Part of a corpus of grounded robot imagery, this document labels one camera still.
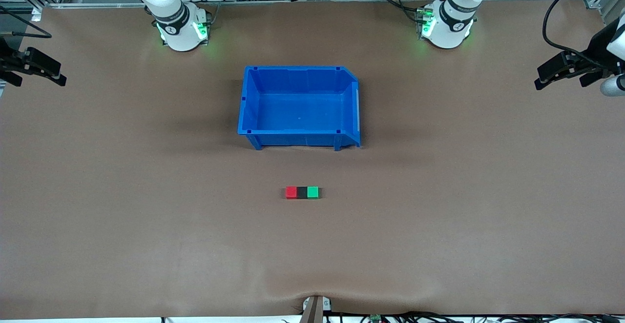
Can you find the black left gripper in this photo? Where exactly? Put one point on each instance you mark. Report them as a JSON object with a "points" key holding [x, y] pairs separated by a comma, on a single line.
{"points": [[596, 51]]}

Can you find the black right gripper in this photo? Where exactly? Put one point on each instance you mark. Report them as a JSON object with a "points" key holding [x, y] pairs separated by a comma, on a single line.
{"points": [[7, 58]]}

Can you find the green cube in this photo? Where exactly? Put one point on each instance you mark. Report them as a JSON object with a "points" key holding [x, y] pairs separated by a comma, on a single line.
{"points": [[313, 192]]}

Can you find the red cube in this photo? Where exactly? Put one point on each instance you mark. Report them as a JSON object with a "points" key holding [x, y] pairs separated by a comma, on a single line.
{"points": [[291, 192]]}

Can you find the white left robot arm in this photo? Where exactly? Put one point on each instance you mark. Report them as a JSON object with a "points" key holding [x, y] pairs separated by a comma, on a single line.
{"points": [[447, 35]]}

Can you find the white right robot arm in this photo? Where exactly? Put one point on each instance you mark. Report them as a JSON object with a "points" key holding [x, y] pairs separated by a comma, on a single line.
{"points": [[180, 35]]}

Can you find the black cube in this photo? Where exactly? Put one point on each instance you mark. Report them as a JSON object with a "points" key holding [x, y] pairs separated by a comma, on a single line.
{"points": [[302, 192]]}

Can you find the blue plastic storage bin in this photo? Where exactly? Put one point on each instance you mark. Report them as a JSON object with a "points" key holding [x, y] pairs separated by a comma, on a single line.
{"points": [[300, 108]]}

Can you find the small white corner bracket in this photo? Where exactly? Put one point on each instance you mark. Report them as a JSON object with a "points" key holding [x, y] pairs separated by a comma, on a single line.
{"points": [[35, 14]]}

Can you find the brown camera mount post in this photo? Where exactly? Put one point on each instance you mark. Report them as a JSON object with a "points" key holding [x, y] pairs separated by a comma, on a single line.
{"points": [[315, 311]]}

